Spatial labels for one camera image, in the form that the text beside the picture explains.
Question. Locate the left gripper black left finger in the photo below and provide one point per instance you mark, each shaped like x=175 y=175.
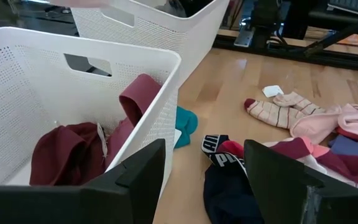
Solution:
x=104 y=205

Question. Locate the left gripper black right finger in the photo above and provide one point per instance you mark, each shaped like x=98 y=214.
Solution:
x=284 y=199

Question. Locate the dark maroon garment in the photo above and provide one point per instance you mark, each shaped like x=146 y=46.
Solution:
x=64 y=155

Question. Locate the maroon and pink garment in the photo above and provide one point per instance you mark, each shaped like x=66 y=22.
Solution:
x=353 y=168

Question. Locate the mauve pink garment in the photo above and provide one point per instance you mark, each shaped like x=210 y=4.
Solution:
x=138 y=96

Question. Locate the teal sock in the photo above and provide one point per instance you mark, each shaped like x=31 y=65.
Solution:
x=186 y=123

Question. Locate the black garment white logo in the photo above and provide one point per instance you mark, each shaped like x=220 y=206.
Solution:
x=194 y=7

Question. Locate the navy Puma underwear white waistband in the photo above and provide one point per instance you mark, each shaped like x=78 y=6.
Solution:
x=228 y=193

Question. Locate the white garment label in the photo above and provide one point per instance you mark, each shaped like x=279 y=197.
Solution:
x=102 y=140

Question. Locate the pale pink garment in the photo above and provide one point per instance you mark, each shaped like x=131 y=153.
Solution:
x=315 y=127

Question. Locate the pink striped sock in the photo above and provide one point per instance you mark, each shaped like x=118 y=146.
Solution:
x=303 y=104
x=272 y=113

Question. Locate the white perforated plastic bin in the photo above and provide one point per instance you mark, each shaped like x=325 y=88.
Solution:
x=26 y=77
x=166 y=37

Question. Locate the silver mounting plate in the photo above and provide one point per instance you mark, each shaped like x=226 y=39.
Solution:
x=243 y=37

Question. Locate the orange flat object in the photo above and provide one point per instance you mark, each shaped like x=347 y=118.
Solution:
x=353 y=40

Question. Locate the dark laptop keyboard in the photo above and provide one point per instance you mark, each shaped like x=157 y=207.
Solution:
x=353 y=6

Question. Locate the black aluminium frame rails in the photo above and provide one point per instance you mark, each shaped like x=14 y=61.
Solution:
x=291 y=57

